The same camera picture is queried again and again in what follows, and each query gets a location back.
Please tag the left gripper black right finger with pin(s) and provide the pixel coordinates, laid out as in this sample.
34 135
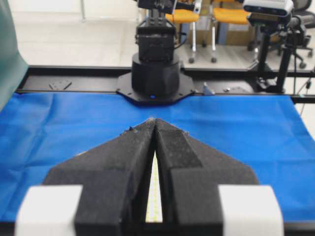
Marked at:
208 193

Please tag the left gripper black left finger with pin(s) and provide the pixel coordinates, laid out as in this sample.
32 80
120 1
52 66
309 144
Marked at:
93 193

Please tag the yellow checked towel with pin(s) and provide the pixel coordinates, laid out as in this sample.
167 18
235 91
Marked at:
154 206

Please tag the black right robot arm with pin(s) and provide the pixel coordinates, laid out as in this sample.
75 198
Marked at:
155 54

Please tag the blue table cloth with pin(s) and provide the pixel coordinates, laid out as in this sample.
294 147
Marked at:
40 130

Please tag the green backdrop curtain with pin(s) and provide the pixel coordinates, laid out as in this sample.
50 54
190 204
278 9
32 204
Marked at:
12 65

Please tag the orange chair left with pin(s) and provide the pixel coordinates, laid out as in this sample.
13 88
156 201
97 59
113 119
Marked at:
189 12

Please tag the orange chair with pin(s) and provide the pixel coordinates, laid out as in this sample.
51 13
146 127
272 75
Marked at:
189 12
236 16

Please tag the orange chair right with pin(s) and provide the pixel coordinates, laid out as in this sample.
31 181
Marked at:
236 16

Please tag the black office chair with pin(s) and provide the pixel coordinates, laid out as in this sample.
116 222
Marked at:
295 36

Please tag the black table frame rail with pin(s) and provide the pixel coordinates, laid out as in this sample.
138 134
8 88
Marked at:
103 80

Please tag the black camera stand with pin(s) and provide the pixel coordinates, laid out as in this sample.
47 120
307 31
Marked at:
271 69

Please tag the grey depth camera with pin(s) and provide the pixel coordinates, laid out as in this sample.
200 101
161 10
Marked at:
268 11

